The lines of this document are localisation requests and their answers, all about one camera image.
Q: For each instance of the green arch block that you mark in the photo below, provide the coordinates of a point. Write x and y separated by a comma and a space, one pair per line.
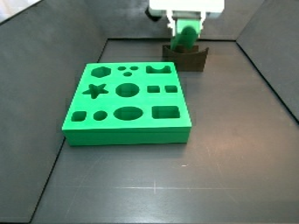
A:
186, 33

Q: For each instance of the dark curved fixture block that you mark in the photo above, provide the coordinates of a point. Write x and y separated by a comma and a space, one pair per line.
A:
188, 60

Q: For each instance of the green shape-sorter board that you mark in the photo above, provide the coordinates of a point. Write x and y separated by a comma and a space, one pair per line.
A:
127, 103

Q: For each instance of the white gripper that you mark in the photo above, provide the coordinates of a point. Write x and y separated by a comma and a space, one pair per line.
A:
190, 7

